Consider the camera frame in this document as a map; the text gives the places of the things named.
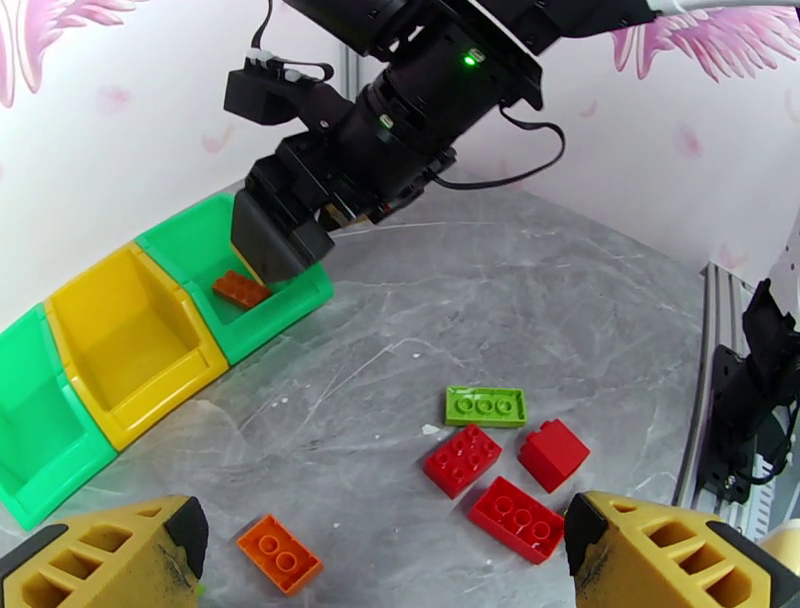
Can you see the green plastic bin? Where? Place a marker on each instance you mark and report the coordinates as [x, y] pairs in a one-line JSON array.
[[275, 325], [37, 437]]

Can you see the cream plastic bottle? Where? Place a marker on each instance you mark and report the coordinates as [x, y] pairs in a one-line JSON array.
[[784, 544]]

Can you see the lime green long lego brick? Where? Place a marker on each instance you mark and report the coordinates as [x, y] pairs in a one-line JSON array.
[[484, 407]]

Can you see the yellow plastic bin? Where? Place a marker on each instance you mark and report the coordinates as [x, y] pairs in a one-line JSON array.
[[125, 325]]

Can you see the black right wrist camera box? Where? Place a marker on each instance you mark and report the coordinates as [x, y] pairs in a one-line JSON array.
[[262, 94]]

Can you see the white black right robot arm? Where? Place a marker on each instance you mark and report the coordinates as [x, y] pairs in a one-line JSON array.
[[753, 381]]

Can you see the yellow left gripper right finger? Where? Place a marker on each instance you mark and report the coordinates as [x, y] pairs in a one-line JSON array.
[[656, 562]]

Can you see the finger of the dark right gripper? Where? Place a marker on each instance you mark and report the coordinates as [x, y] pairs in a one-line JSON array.
[[262, 244], [311, 242]]

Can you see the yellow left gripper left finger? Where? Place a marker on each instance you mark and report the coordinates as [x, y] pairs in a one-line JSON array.
[[125, 562]]

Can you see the red tall square lego brick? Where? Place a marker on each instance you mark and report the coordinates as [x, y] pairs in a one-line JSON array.
[[553, 456]]

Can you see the red studded lego brick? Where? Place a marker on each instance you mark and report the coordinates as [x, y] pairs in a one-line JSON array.
[[462, 461]]

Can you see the orange lego brick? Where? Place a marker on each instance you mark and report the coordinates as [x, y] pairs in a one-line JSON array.
[[240, 289], [279, 553]]

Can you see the red long lego brick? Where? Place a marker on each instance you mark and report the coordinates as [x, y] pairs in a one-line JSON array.
[[515, 519]]

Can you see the aluminium frame post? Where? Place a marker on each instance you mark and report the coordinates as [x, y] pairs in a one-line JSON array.
[[350, 62]]

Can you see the aluminium mounting rail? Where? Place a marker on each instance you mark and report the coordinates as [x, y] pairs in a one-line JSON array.
[[719, 312]]

